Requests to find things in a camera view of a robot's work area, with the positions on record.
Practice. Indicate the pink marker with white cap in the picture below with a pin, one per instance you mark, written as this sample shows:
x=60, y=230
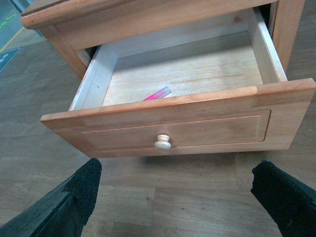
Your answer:
x=159, y=94

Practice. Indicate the wooden drawer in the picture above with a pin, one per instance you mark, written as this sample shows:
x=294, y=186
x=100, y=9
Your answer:
x=229, y=92

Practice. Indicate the wooden nightstand cabinet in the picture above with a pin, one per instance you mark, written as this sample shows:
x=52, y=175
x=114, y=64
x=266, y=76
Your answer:
x=72, y=26

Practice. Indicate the round wooden drawer knob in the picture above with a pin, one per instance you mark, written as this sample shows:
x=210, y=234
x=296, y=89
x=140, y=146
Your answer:
x=163, y=142

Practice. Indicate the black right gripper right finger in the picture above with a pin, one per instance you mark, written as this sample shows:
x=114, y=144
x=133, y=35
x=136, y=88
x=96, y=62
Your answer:
x=289, y=202

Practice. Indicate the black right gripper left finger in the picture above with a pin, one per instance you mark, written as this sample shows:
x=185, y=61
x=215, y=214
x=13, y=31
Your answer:
x=64, y=211

